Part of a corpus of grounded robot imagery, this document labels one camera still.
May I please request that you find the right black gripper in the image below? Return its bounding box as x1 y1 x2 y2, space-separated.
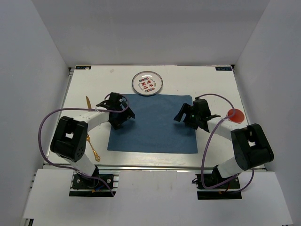
174 103 201 130

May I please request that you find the gold knife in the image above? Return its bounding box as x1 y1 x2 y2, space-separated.
86 96 92 109

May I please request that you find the white plate with red characters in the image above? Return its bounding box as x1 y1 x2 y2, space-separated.
131 71 163 96

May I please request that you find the pink cup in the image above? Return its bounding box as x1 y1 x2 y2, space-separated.
226 109 245 124

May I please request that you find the blue cloth napkin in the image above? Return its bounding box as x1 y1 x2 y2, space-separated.
107 94 198 154

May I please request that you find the gold fork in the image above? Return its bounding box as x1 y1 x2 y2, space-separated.
86 134 101 162

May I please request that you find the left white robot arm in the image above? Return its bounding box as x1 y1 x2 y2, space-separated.
50 92 135 188

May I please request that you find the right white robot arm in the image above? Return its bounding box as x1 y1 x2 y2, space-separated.
174 99 274 188

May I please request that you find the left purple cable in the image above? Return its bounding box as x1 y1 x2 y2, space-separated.
37 93 130 197

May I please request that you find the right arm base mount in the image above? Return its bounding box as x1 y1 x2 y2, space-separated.
192 173 243 200

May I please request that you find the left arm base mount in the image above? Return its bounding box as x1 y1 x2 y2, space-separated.
69 173 119 198

